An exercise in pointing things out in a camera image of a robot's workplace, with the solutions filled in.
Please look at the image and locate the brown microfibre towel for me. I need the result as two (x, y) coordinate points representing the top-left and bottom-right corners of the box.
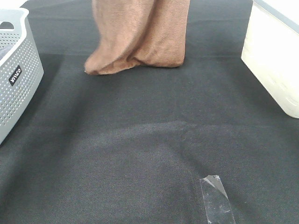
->
(85, 0), (190, 75)

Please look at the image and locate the black table cloth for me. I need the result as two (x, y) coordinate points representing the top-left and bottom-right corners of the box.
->
(0, 0), (299, 224)

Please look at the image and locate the clear adhesive tape strip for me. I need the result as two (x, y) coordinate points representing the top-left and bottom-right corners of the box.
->
(200, 175), (235, 224)

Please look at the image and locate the grey perforated laundry basket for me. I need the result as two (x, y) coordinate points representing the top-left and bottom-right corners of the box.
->
(0, 7), (44, 141)

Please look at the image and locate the white plastic storage bin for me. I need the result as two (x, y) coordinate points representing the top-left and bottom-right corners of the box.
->
(241, 0), (299, 119)

